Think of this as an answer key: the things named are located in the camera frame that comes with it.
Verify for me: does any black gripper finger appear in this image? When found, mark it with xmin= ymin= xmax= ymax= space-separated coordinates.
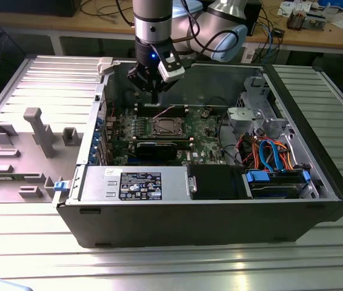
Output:
xmin=127 ymin=66 xmax=157 ymax=105
xmin=155 ymin=79 xmax=178 ymax=105

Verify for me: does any thin metal locking lever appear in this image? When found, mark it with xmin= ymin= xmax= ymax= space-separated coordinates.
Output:
xmin=153 ymin=105 xmax=177 ymax=119
xmin=158 ymin=125 xmax=179 ymax=136

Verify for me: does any CPU socket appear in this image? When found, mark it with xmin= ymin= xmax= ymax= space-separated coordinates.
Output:
xmin=148 ymin=116 xmax=188 ymax=138

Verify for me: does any black graphics card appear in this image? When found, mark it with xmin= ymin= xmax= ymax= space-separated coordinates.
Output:
xmin=135 ymin=141 xmax=178 ymax=161

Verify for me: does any green motherboard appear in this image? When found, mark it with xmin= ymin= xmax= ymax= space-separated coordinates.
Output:
xmin=104 ymin=105 xmax=230 ymax=166

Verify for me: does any silver metal drive cage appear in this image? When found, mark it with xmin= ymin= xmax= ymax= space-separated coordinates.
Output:
xmin=226 ymin=75 xmax=293 ymax=143

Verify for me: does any black power supply label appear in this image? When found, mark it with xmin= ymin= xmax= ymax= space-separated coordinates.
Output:
xmin=119 ymin=172 xmax=162 ymax=201

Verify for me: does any upright black box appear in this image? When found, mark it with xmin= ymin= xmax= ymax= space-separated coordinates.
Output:
xmin=244 ymin=0 xmax=262 ymax=37

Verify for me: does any silver power supply unit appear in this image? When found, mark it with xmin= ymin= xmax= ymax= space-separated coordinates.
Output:
xmin=80 ymin=166 xmax=190 ymax=202

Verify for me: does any large black box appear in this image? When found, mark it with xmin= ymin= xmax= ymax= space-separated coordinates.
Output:
xmin=0 ymin=0 xmax=77 ymax=18

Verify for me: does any black PC case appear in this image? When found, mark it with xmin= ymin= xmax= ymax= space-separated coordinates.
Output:
xmin=52 ymin=56 xmax=343 ymax=249

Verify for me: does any grey parts rack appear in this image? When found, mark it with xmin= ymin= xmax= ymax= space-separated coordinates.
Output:
xmin=0 ymin=107 xmax=83 ymax=204

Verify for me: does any metal heat sink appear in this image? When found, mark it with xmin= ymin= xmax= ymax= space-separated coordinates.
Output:
xmin=286 ymin=8 xmax=304 ymax=30

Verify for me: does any hard disk in blue carrier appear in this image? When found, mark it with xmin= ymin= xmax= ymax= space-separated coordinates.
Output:
xmin=242 ymin=169 xmax=311 ymax=199

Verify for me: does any grey electronic device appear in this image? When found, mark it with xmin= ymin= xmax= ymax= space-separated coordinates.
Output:
xmin=303 ymin=10 xmax=327 ymax=31

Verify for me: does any wooden desk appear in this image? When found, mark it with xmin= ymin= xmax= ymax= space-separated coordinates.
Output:
xmin=0 ymin=0 xmax=343 ymax=57

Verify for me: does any white camera with black bracket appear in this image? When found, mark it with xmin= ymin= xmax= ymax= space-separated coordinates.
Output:
xmin=157 ymin=52 xmax=186 ymax=83

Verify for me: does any red orange wire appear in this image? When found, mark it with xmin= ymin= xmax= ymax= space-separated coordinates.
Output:
xmin=235 ymin=133 xmax=262 ymax=167

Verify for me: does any blue network cable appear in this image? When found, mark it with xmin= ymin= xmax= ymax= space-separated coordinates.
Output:
xmin=262 ymin=24 xmax=277 ymax=61

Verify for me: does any blue wire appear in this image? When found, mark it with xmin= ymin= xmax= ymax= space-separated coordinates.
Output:
xmin=258 ymin=138 xmax=284 ymax=173

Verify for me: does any orange wire bundle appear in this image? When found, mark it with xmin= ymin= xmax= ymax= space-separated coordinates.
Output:
xmin=268 ymin=138 xmax=296 ymax=171

